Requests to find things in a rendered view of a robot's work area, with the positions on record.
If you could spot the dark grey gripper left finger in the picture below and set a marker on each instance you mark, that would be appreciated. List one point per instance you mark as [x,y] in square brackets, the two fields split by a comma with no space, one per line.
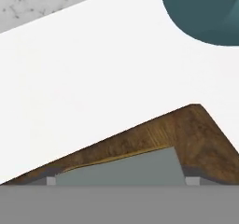
[50,180]

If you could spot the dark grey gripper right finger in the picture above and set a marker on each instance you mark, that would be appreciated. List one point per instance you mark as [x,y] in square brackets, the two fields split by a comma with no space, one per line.
[192,180]

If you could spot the teal bowl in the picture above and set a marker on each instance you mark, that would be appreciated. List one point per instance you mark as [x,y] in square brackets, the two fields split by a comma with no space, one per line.
[199,13]

